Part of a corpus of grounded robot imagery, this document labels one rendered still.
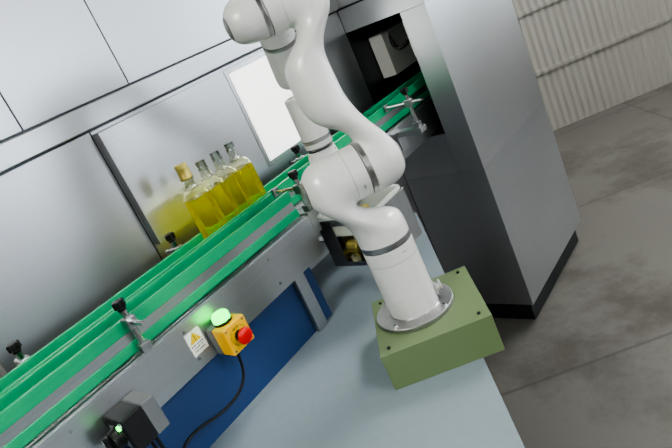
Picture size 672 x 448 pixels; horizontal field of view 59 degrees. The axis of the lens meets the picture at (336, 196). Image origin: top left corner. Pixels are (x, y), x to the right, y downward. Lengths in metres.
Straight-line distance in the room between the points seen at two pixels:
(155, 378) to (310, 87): 0.71
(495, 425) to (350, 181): 0.54
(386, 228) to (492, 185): 1.17
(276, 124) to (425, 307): 0.91
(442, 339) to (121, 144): 0.97
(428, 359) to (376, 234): 0.29
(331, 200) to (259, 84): 0.85
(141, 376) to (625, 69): 4.25
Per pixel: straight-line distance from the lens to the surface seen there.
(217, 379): 1.52
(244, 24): 1.27
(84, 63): 1.72
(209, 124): 1.84
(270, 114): 2.01
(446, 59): 2.26
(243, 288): 1.52
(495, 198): 2.41
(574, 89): 4.83
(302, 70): 1.25
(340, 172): 1.23
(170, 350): 1.41
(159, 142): 1.74
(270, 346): 1.61
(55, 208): 1.62
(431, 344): 1.32
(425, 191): 2.54
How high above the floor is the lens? 1.56
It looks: 17 degrees down
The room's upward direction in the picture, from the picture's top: 24 degrees counter-clockwise
